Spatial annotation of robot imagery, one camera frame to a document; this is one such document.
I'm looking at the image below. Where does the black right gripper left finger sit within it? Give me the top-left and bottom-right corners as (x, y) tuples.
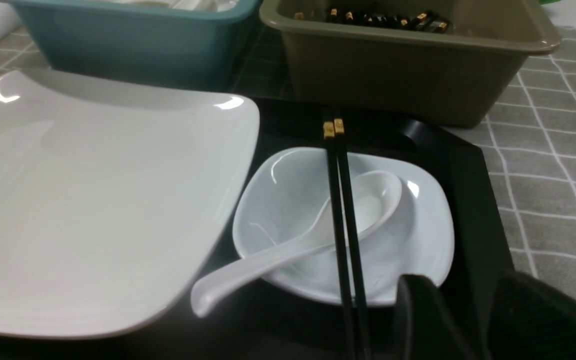
(393, 274), (474, 360)

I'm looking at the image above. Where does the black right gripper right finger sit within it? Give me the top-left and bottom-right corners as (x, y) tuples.
(487, 271), (576, 360)

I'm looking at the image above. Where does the black chopstick gold tip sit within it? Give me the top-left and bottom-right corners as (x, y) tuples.
(333, 116), (373, 360)
(323, 121), (357, 360)

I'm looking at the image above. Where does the white ceramic soup spoon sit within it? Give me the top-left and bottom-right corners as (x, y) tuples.
(190, 170), (402, 318)

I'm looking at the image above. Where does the small white square bowl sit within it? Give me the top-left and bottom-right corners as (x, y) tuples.
(231, 146), (455, 308)

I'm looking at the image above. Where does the large white square plate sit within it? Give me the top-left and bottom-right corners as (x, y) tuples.
(0, 69), (261, 340)

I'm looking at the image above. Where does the grey checkered tablecloth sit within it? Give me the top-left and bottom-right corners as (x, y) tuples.
(0, 24), (576, 316)

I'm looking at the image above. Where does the brown plastic bin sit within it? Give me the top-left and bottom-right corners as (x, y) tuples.
(259, 0), (561, 128)

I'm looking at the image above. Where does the pile of black chopsticks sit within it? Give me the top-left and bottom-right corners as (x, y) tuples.
(292, 5), (454, 34)

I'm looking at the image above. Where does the teal plastic bin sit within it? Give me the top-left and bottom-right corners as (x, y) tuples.
(7, 0), (261, 92)

